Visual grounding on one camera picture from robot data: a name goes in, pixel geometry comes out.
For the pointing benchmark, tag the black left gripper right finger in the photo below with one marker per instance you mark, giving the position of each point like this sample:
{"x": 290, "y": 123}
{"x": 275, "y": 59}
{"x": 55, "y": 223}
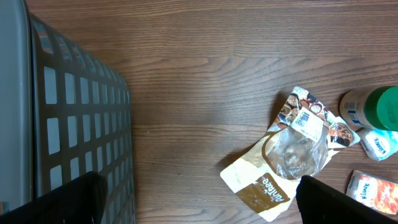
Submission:
{"x": 319, "y": 203}

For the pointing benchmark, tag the brown white snack bag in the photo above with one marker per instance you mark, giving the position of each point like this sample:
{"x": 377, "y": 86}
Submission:
{"x": 301, "y": 141}

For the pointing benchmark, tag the teal tissue pack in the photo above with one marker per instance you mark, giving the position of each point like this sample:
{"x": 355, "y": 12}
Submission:
{"x": 378, "y": 144}

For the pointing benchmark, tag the orange tissue pack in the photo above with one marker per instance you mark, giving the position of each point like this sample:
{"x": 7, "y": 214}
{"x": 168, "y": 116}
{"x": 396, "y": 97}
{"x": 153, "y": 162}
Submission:
{"x": 373, "y": 192}

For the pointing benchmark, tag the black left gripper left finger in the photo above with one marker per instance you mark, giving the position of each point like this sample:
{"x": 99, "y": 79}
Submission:
{"x": 81, "y": 200}

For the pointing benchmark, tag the green lidded jar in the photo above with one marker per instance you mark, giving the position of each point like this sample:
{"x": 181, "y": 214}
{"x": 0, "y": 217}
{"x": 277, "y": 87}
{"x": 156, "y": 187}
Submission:
{"x": 372, "y": 107}

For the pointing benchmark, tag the grey plastic basket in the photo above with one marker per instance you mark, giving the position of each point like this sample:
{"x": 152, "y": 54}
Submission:
{"x": 63, "y": 113}

